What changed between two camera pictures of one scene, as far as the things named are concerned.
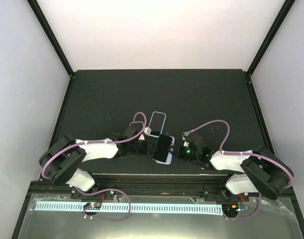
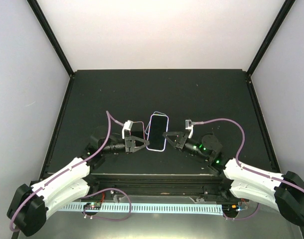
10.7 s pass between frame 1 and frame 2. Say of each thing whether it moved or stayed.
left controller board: stayed
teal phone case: moved
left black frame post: stayed
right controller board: stayed
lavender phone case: moved
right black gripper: moved
